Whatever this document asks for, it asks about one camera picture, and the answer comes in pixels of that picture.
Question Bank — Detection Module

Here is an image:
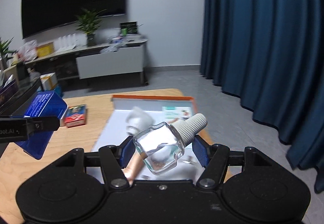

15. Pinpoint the yellow box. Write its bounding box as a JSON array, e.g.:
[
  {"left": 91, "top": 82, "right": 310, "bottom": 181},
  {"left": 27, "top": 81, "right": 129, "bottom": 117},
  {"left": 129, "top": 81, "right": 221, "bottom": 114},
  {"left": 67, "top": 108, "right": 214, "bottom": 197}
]
[{"left": 36, "top": 42, "right": 55, "bottom": 58}]

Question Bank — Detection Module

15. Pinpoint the clear glass bottle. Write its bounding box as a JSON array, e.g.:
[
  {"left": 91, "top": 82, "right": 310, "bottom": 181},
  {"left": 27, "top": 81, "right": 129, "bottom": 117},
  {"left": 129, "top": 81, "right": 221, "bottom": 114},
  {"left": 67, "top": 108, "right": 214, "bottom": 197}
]
[{"left": 133, "top": 113, "right": 208, "bottom": 175}]

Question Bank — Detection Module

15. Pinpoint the left potted plant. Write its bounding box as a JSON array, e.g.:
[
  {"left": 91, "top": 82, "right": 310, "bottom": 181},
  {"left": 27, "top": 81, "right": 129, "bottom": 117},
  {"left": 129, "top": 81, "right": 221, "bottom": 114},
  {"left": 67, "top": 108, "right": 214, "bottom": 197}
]
[{"left": 0, "top": 37, "right": 16, "bottom": 70}]

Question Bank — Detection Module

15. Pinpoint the blue curtain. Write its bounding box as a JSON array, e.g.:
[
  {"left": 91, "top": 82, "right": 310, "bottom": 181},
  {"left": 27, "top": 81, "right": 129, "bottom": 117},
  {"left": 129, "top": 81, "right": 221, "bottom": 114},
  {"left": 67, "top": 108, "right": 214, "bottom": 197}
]
[{"left": 200, "top": 0, "right": 323, "bottom": 193}]

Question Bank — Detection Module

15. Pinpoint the potted green plant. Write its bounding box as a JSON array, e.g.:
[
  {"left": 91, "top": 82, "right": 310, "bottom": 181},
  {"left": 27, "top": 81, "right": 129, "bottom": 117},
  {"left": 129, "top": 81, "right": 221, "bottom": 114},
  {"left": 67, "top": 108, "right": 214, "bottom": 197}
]
[{"left": 76, "top": 8, "right": 105, "bottom": 47}]

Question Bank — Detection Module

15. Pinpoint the white wifi router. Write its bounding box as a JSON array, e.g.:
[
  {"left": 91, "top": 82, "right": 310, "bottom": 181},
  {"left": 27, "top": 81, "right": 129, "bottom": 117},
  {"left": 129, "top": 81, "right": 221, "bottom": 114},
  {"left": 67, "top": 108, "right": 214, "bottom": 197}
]
[{"left": 54, "top": 33, "right": 77, "bottom": 52}]

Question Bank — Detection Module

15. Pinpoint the white plastic bag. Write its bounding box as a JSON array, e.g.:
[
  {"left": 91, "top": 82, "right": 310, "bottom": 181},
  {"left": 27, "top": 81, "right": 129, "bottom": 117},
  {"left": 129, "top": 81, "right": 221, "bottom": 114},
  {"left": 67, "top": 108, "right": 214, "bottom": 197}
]
[{"left": 18, "top": 40, "right": 38, "bottom": 62}]

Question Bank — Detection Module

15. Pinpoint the teal small product box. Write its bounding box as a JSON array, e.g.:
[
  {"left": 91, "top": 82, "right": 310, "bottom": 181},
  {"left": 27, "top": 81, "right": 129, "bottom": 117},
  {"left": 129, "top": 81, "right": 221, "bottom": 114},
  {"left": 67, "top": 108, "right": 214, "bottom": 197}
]
[{"left": 162, "top": 106, "right": 192, "bottom": 123}]

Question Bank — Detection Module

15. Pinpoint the blue tin box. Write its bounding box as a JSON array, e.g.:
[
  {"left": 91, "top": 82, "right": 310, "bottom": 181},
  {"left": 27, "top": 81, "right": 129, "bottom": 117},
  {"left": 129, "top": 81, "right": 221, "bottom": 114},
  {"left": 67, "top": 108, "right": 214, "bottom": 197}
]
[{"left": 15, "top": 91, "right": 68, "bottom": 160}]

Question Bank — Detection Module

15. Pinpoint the black green display box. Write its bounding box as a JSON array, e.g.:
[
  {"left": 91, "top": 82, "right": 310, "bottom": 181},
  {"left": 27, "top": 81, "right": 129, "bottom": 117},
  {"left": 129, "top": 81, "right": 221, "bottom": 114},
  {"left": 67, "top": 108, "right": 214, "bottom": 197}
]
[{"left": 120, "top": 21, "right": 138, "bottom": 36}]

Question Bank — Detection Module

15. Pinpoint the bronze hand cream bottle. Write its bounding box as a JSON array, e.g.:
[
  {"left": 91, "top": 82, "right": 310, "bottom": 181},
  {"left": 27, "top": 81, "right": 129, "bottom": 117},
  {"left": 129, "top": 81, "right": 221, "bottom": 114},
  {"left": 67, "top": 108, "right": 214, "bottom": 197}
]
[{"left": 122, "top": 151, "right": 144, "bottom": 185}]

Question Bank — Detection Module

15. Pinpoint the orange-rimmed white box lid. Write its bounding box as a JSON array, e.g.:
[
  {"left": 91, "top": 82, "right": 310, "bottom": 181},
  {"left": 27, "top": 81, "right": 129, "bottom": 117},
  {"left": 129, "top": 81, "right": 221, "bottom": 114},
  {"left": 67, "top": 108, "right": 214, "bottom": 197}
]
[{"left": 92, "top": 95, "right": 207, "bottom": 182}]

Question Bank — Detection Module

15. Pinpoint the red and green card box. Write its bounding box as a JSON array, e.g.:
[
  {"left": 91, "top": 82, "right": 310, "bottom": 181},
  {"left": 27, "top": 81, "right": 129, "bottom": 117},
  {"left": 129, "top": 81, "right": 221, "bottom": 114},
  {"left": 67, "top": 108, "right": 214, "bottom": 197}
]
[{"left": 64, "top": 104, "right": 87, "bottom": 128}]

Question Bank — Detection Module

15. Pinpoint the white tv cabinet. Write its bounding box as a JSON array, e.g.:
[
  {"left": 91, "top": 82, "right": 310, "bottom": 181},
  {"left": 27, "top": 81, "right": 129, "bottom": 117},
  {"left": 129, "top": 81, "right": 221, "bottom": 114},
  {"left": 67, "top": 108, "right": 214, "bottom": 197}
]
[{"left": 26, "top": 39, "right": 148, "bottom": 85}]

